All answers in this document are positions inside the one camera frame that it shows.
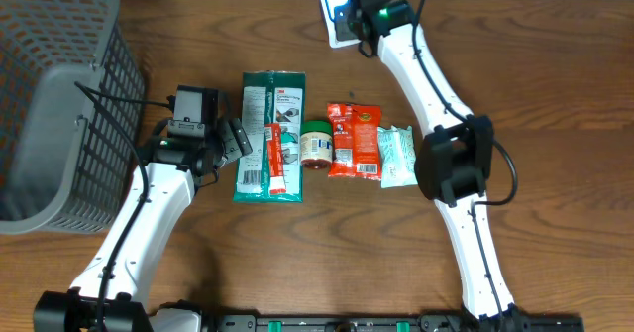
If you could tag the green white gloves package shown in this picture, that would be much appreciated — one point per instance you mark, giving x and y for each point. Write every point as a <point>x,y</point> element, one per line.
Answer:
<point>272,115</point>

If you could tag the grey plastic mesh basket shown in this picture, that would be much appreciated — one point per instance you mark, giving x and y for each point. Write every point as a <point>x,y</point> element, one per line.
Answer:
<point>70,100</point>

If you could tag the green lid glass jar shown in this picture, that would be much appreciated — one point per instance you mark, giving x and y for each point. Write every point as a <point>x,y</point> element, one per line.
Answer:
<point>316,144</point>

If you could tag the red candy bar wrapper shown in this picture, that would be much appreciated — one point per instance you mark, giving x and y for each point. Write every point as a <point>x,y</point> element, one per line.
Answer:
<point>272,133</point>

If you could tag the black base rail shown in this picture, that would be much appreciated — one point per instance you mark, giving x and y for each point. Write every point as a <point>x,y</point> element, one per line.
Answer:
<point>342,323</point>

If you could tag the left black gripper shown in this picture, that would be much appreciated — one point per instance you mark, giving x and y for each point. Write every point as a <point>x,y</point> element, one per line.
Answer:
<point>235,138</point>

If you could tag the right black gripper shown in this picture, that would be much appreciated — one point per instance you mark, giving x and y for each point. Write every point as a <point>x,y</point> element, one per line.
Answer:
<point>341,16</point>

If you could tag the white barcode scanner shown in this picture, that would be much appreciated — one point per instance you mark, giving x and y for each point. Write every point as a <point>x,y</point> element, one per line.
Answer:
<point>335,13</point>

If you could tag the orange red snack bag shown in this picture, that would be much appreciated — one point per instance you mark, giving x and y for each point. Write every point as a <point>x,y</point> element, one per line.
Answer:
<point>356,153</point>

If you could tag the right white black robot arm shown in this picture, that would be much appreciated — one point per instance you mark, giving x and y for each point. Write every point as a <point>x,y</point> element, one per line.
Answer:
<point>454,162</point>

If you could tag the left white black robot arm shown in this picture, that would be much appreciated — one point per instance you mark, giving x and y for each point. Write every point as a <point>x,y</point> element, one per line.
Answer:
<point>112,293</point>

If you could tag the mint green wipes pack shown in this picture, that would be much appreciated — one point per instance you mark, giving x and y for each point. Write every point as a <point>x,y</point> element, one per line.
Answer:
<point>397,153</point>

